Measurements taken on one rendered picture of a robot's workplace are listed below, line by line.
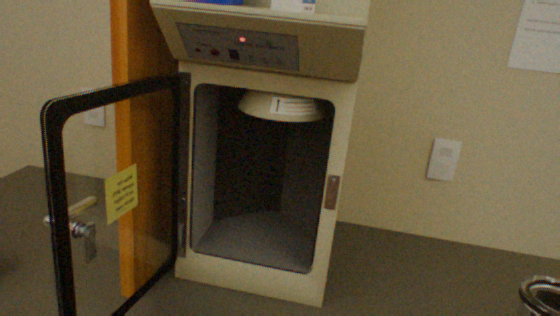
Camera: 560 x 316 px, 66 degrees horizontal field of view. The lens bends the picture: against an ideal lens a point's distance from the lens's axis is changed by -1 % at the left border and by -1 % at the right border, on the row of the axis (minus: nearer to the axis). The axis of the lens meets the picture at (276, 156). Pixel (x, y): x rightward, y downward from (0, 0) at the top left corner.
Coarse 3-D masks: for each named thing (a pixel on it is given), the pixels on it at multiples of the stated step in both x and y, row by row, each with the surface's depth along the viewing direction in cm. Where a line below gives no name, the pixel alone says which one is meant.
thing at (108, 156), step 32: (64, 96) 54; (160, 96) 73; (64, 128) 54; (96, 128) 59; (128, 128) 66; (160, 128) 75; (96, 160) 61; (128, 160) 68; (160, 160) 77; (96, 192) 62; (128, 192) 70; (160, 192) 79; (96, 224) 63; (128, 224) 71; (160, 224) 81; (128, 256) 73; (160, 256) 84; (96, 288) 66; (128, 288) 75
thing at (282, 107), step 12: (252, 96) 83; (264, 96) 81; (276, 96) 80; (288, 96) 80; (300, 96) 81; (240, 108) 85; (252, 108) 82; (264, 108) 81; (276, 108) 80; (288, 108) 80; (300, 108) 81; (312, 108) 82; (276, 120) 80; (288, 120) 80; (300, 120) 81; (312, 120) 82
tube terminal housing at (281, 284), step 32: (256, 0) 73; (320, 0) 71; (352, 0) 70; (192, 64) 78; (192, 96) 80; (320, 96) 76; (352, 96) 75; (192, 128) 82; (320, 224) 83; (192, 256) 92; (320, 256) 86; (256, 288) 91; (288, 288) 90; (320, 288) 88
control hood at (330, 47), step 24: (168, 0) 64; (168, 24) 68; (216, 24) 66; (240, 24) 64; (264, 24) 63; (288, 24) 62; (312, 24) 61; (336, 24) 61; (360, 24) 60; (312, 48) 66; (336, 48) 65; (360, 48) 64; (288, 72) 73; (312, 72) 71; (336, 72) 70
